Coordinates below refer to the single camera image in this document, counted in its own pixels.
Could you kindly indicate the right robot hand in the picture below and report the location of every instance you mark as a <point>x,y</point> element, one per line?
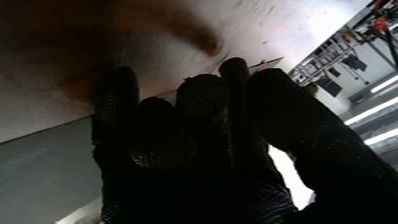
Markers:
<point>237,173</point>

